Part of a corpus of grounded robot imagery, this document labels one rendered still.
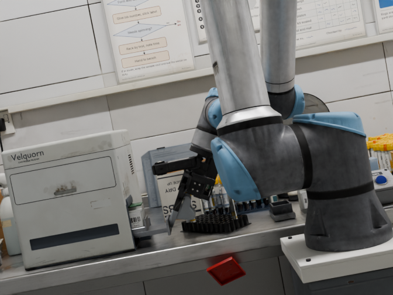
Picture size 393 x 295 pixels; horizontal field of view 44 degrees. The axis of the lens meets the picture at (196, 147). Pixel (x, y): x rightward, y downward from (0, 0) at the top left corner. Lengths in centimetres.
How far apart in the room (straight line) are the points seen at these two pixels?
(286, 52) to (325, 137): 27
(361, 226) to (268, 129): 22
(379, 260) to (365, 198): 10
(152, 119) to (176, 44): 29
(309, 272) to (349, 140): 23
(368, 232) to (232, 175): 24
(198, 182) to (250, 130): 43
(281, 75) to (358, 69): 87
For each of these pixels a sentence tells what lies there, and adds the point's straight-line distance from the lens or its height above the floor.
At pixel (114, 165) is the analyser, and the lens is 119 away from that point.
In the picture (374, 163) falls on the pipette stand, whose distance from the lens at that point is 136.
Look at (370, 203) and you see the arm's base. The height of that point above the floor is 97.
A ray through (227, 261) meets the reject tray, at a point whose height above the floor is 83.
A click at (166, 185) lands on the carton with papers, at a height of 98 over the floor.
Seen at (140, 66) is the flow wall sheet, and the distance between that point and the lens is 182.
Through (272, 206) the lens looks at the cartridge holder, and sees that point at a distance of 125.
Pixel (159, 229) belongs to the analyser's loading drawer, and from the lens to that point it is 121.
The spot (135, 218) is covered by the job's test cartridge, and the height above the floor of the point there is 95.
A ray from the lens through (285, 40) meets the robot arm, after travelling 103.
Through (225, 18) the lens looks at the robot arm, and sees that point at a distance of 85.
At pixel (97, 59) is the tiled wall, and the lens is 186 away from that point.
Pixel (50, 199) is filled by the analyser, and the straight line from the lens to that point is 124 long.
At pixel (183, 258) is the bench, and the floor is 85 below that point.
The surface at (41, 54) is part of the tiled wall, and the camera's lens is 191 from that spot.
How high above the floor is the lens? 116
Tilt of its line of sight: 3 degrees down
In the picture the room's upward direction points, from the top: 11 degrees counter-clockwise
